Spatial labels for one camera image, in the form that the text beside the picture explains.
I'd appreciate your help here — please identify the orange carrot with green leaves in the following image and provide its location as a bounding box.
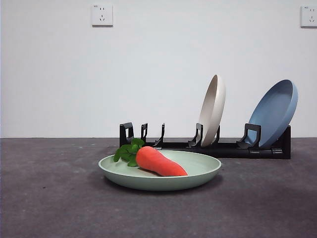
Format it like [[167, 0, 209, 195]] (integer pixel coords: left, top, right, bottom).
[[113, 138, 189, 177]]

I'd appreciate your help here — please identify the white wall socket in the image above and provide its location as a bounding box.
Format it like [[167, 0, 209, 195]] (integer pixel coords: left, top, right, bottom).
[[300, 4, 317, 28], [92, 3, 114, 27]]

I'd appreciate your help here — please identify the light green plate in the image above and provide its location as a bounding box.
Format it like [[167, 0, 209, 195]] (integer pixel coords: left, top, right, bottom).
[[98, 149, 222, 192]]

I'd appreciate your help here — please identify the black plate rack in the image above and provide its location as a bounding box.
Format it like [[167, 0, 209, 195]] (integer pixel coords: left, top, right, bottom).
[[119, 122, 292, 160]]

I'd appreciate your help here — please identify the blue plate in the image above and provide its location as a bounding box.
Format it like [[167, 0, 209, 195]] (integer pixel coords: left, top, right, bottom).
[[248, 79, 299, 148]]

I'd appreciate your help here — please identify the beige plate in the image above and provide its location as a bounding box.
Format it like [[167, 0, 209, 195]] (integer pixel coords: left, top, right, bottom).
[[198, 74, 227, 147]]

